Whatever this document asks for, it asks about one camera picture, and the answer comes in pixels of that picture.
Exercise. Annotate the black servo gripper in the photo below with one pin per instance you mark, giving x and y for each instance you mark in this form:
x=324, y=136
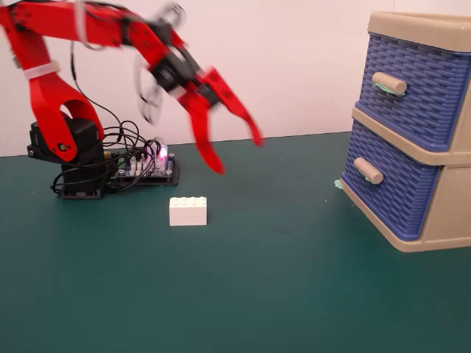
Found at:
x=176, y=70

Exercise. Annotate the white toy brick cube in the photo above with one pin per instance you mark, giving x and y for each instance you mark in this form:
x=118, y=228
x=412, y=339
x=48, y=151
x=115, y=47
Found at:
x=187, y=212

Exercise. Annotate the red robot arm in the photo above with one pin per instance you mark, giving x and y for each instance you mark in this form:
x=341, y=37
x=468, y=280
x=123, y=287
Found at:
x=40, y=92

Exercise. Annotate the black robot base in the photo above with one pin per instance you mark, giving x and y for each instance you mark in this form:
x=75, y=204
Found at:
x=82, y=165

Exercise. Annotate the blue wicker drawer with tape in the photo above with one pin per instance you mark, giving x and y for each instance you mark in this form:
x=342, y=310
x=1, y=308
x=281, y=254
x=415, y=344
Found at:
x=423, y=110

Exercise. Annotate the beige plastic drawer cabinet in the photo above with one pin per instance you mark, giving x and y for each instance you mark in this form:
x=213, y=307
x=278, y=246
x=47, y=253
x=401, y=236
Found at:
x=456, y=206

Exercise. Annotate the lit controller circuit board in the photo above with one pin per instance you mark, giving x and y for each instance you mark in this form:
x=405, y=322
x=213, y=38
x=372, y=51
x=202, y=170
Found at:
x=154, y=171

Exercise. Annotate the green tape scrap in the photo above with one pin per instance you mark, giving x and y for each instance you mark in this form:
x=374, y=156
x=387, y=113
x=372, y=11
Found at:
x=337, y=183

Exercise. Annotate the white zip tie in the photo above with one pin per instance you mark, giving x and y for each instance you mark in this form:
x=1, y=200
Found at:
x=80, y=22
x=40, y=70

